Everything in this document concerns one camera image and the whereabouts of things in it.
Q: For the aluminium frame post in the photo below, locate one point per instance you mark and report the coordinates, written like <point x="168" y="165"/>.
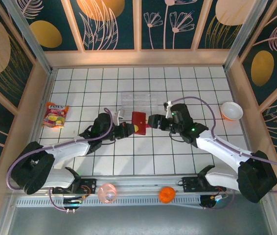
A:
<point x="26" y="31"/>
<point x="245" y="31"/>

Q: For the aluminium mounting rail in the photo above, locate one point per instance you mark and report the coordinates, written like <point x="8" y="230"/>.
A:
<point x="141" y="186"/>

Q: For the red card holder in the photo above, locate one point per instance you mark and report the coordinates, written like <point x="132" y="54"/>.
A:
<point x="139" y="120"/>

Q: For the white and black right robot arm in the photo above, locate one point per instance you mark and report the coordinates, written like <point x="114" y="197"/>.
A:
<point x="216" y="149"/>

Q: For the fruit candy bag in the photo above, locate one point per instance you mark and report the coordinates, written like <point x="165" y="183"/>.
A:
<point x="55" y="115"/>

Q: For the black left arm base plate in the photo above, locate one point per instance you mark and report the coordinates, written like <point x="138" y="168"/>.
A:
<point x="89" y="186"/>

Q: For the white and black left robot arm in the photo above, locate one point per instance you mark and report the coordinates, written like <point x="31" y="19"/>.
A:
<point x="67" y="151"/>

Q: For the clear acrylic tray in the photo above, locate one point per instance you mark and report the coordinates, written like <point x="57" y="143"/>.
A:
<point x="141" y="99"/>

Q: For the white and orange bowl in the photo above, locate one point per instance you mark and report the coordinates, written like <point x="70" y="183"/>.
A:
<point x="231" y="110"/>

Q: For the pink transparent ball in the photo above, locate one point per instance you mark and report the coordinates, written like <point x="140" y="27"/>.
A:
<point x="106" y="193"/>

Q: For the orange ball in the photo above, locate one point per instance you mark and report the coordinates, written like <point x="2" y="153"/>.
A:
<point x="167" y="194"/>

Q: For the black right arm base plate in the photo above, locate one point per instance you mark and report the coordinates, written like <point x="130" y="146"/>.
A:
<point x="190" y="183"/>

